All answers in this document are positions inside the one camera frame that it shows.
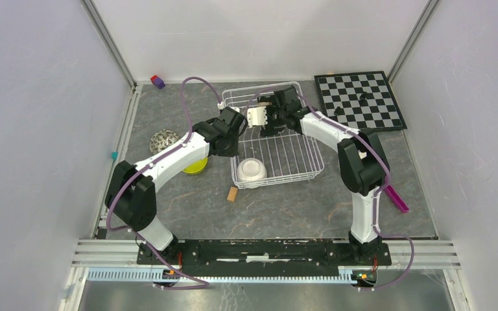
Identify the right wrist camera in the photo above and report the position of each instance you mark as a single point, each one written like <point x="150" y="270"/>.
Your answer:
<point x="257" y="116"/>

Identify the yellow-green bowl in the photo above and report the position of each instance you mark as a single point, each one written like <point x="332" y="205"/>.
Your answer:
<point x="197" y="167"/>

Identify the black chess piece left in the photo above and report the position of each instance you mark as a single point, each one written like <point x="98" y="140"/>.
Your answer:
<point x="338" y="111"/>

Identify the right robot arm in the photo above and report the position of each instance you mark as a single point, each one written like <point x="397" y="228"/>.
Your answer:
<point x="362" y="162"/>

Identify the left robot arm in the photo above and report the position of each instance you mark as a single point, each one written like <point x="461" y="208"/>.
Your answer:
<point x="131" y="194"/>

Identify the white wire dish rack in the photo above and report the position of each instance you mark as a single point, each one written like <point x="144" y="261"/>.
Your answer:
<point x="286" y="156"/>

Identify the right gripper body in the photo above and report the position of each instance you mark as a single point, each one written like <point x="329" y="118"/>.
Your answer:
<point x="275" y="116"/>

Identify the plain white bowl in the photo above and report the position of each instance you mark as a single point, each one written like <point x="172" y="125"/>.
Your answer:
<point x="250" y="173"/>

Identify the black grey chessboard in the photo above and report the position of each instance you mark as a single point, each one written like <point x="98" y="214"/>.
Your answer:
<point x="379" y="112"/>

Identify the wooden block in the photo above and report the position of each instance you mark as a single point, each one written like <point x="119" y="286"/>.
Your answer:
<point x="232" y="194"/>

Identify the aluminium frame rails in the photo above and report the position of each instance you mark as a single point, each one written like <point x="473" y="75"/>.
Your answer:
<point x="100" y="259"/>

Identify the purple scoop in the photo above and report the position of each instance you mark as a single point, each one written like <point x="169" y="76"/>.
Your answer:
<point x="396" y="199"/>

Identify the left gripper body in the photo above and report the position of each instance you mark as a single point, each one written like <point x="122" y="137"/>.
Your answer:
<point x="231" y="149"/>

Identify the purple red block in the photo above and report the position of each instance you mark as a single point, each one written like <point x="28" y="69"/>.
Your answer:
<point x="157" y="82"/>

